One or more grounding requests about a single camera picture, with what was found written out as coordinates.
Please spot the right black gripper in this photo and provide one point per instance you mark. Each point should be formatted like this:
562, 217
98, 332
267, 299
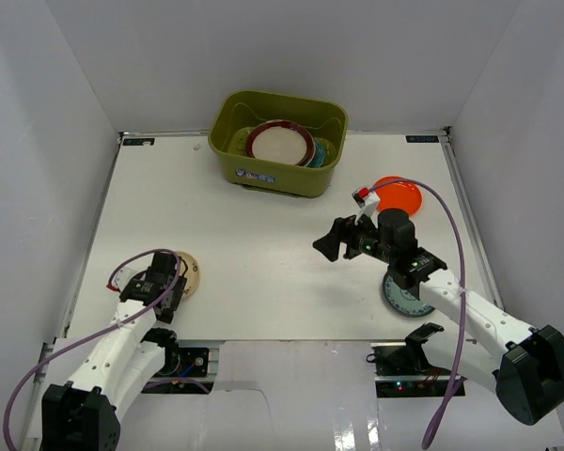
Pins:
340, 232

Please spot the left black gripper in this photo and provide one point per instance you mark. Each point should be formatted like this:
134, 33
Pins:
170, 301

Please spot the cream plate with small flowers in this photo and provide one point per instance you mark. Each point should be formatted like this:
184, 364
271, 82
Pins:
190, 270

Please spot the orange plastic plate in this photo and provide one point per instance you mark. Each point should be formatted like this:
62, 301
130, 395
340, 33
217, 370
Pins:
396, 194

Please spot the teal scalloped plate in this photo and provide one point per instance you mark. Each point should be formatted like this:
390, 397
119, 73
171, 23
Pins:
325, 151

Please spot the blue patterned small plate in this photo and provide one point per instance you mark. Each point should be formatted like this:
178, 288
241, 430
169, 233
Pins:
402, 301

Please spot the dark red rimmed plate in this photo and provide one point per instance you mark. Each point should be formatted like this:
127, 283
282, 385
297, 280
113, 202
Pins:
281, 141

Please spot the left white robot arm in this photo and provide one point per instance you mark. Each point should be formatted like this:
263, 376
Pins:
86, 411

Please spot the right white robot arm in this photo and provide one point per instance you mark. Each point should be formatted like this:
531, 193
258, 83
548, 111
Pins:
521, 364

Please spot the olive green plastic bin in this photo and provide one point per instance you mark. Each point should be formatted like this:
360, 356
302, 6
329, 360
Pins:
250, 108

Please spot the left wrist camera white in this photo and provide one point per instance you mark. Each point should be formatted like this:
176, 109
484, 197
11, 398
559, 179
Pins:
121, 279

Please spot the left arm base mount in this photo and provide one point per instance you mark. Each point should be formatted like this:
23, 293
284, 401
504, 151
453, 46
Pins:
189, 377

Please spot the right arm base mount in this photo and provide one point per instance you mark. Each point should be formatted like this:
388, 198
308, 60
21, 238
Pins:
403, 371

